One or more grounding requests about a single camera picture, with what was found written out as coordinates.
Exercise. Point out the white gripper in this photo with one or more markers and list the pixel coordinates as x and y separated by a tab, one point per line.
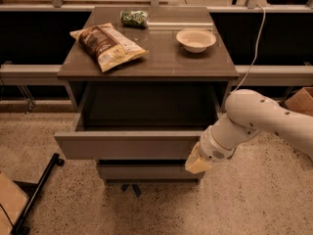
211	151

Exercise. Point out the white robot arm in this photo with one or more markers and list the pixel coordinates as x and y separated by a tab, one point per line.
247	114

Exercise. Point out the grey drawer cabinet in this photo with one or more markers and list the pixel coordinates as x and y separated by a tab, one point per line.
166	60

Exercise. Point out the grey lower drawer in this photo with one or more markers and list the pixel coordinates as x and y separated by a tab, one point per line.
145	170

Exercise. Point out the white paper bowl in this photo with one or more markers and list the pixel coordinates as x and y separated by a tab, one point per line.
196	40

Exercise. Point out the cardboard box right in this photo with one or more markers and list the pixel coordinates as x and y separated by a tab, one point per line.
301	101

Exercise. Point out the brown chip bag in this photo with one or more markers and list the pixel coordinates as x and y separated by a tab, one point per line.
107	46

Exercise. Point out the green snack bag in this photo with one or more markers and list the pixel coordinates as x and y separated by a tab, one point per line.
134	18

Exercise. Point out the black stand leg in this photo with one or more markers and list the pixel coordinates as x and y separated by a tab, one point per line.
33	191

